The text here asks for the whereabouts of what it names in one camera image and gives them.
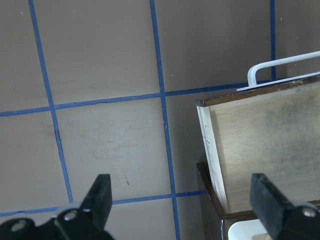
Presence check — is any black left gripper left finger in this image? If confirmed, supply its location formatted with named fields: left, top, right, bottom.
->
left=0, top=174, right=113, bottom=240

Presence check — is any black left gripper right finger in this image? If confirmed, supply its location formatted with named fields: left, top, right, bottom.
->
left=250, top=173, right=320, bottom=240

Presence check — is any wooden drawer with white handle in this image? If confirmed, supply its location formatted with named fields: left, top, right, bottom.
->
left=196, top=51, right=320, bottom=214

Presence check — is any white plastic bin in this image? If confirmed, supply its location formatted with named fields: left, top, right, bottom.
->
left=227, top=219, right=272, bottom=240

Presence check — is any dark brown wooden cabinet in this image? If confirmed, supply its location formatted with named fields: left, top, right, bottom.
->
left=196, top=161, right=320, bottom=240

